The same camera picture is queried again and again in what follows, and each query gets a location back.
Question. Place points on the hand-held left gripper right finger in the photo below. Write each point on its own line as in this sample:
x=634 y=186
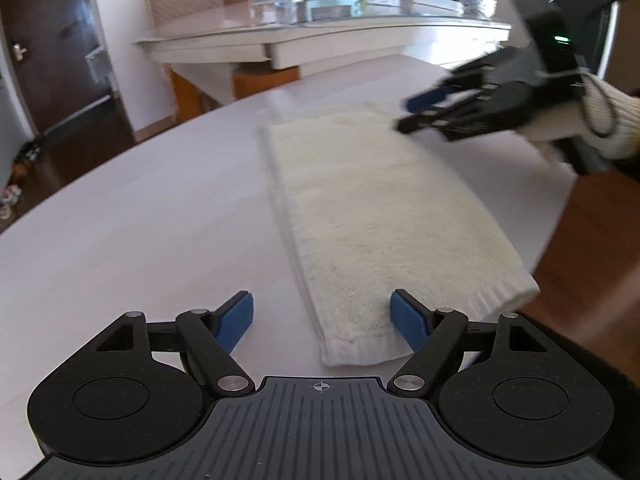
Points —
x=407 y=322

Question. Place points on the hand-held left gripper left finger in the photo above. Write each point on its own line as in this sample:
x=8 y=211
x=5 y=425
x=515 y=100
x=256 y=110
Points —
x=235 y=322

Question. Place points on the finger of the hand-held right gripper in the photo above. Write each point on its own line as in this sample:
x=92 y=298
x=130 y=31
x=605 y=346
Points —
x=427 y=97
x=420 y=121

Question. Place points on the cream towel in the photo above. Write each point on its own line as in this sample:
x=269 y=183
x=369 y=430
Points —
x=380 y=210

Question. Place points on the person's right hand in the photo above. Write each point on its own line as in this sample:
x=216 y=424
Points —
x=617 y=115

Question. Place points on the white glass-topped dining table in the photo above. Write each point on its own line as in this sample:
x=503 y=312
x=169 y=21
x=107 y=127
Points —
x=350 y=35

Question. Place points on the black panel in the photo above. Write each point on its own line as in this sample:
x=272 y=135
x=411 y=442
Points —
x=595 y=10

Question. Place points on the white plastic bag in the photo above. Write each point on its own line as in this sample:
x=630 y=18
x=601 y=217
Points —
x=480 y=4

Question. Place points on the pale slippers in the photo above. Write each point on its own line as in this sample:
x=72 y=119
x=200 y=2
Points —
x=5 y=211
x=11 y=193

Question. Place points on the brown shoes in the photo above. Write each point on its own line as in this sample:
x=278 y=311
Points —
x=21 y=170

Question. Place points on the dark shoes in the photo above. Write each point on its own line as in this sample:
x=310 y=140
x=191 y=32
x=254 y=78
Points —
x=31 y=151

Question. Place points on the grey cabinet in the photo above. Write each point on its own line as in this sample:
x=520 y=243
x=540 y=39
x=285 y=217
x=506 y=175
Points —
x=3 y=130

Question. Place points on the dark brown door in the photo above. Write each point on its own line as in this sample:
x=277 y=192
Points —
x=55 y=50

